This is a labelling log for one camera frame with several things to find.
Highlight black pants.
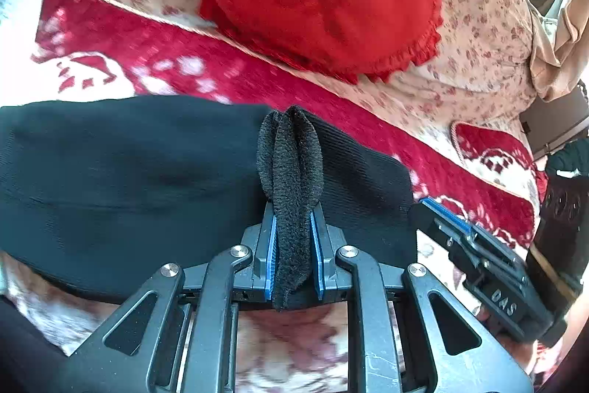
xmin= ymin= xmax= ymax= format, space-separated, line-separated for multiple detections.
xmin=0 ymin=94 xmax=419 ymax=313

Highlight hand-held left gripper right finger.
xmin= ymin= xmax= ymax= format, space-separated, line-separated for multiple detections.
xmin=309 ymin=209 xmax=537 ymax=393

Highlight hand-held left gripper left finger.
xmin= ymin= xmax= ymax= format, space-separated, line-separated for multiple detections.
xmin=64 ymin=202 xmax=278 ymax=393

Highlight red patterned blanket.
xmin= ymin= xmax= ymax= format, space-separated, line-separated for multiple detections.
xmin=30 ymin=0 xmax=548 ymax=251

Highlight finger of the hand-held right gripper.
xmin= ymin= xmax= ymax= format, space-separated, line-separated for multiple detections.
xmin=409 ymin=197 xmax=525 ymax=283

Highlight floral beige quilt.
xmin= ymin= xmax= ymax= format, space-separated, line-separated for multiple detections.
xmin=53 ymin=0 xmax=539 ymax=145

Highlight fluffy cream floral blanket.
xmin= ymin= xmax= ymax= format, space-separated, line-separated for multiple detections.
xmin=0 ymin=246 xmax=484 ymax=393

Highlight black object with round holes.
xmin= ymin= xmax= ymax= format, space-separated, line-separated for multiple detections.
xmin=525 ymin=140 xmax=589 ymax=299

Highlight person's right hand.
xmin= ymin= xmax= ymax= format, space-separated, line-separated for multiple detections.
xmin=476 ymin=308 xmax=512 ymax=337

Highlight person's right forearm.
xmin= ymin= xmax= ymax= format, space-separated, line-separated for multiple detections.
xmin=529 ymin=292 xmax=589 ymax=380

